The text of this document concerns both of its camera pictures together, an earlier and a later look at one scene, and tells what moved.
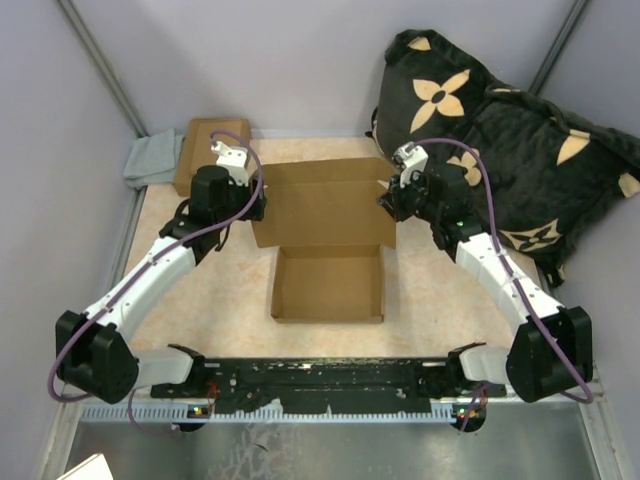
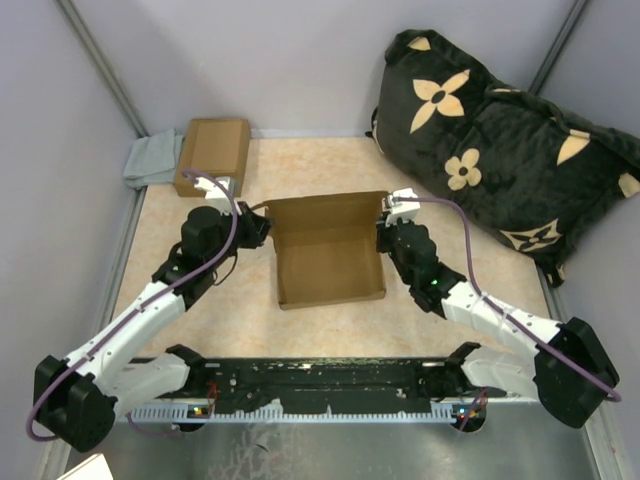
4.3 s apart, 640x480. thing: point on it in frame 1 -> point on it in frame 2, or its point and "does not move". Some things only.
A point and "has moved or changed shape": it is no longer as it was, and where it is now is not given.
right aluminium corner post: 558,46 does not move
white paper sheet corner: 93,468 does not move
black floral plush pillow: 551,169 does not move
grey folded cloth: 153,160 does not move
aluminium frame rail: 321,373 does not move
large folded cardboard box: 197,151 does not move
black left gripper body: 239,199 -> 247,232
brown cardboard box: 328,232 has moved or changed shape
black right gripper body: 408,201 -> 386,243
